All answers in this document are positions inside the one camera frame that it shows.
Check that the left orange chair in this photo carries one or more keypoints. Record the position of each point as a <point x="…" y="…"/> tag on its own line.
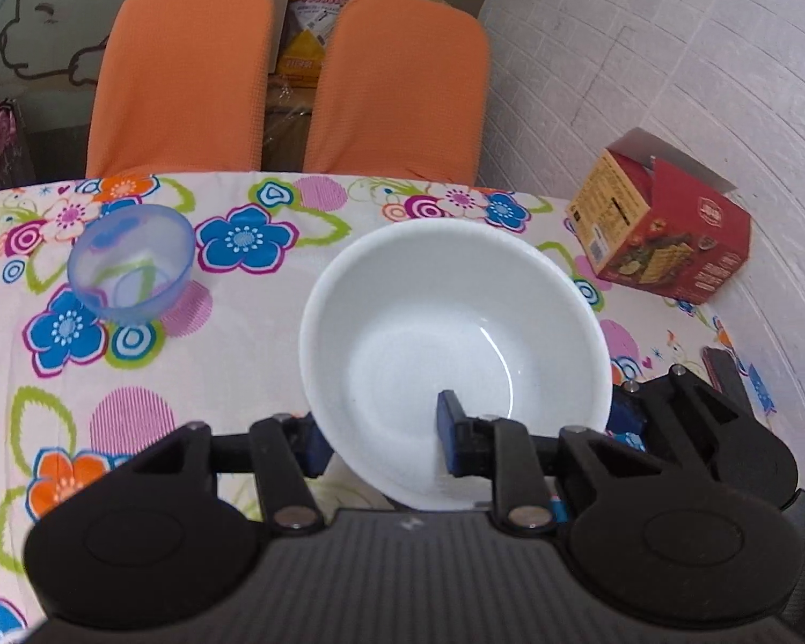
<point x="182" y="88"/>

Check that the white ceramic bowl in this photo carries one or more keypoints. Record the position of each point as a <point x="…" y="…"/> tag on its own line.
<point x="414" y="309"/>

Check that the yellow snack bag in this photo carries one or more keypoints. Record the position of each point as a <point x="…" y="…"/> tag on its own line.
<point x="308" y="26"/>

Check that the dark smartphone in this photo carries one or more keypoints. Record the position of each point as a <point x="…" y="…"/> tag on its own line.
<point x="724" y="377"/>

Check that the blue translucent plastic bowl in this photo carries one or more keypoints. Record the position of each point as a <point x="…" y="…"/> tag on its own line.
<point x="132" y="266"/>

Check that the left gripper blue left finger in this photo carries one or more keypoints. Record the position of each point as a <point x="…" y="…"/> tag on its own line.
<point x="314" y="451"/>

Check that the right orange chair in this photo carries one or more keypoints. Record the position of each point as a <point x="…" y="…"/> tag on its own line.
<point x="402" y="93"/>

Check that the floral tablecloth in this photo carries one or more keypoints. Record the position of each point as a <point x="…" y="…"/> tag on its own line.
<point x="78" y="395"/>

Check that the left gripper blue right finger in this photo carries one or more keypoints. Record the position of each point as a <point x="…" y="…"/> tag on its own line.
<point x="454" y="432"/>

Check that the orange chair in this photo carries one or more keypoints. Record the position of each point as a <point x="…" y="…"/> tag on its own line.
<point x="182" y="88"/>
<point x="402" y="93"/>

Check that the red cracker box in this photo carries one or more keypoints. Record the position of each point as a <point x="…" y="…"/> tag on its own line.
<point x="650" y="217"/>

